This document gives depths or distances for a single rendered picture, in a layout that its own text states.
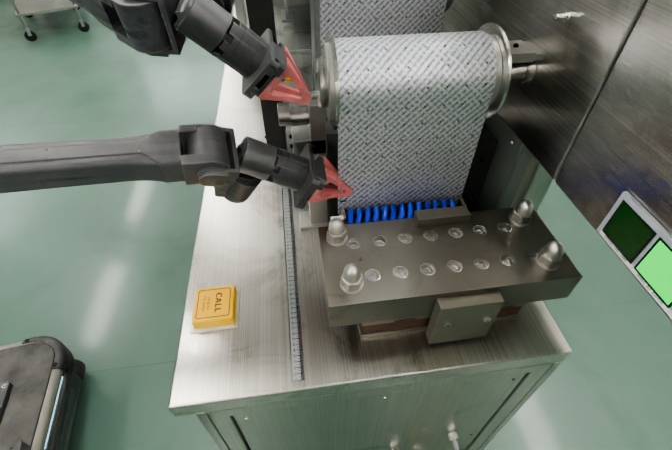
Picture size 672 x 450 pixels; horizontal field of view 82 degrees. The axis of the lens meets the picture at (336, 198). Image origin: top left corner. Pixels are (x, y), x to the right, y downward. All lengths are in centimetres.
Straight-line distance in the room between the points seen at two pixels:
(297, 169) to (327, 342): 30
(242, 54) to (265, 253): 42
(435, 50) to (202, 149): 36
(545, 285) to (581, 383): 121
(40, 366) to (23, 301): 62
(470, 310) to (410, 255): 12
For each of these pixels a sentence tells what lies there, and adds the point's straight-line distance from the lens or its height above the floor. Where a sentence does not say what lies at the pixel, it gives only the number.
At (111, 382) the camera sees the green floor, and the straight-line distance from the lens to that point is 186.
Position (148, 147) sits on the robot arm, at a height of 123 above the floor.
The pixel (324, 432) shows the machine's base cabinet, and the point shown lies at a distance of 91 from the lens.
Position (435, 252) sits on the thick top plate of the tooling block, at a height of 103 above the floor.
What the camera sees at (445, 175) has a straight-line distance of 72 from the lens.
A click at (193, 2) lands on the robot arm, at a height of 139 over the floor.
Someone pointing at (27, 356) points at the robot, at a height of 24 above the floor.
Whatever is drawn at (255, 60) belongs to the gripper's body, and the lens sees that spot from 56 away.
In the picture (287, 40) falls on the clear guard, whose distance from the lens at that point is 165.
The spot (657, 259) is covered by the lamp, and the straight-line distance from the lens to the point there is 56.
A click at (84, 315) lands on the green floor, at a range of 208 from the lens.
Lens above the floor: 154
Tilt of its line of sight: 43 degrees down
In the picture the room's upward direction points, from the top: straight up
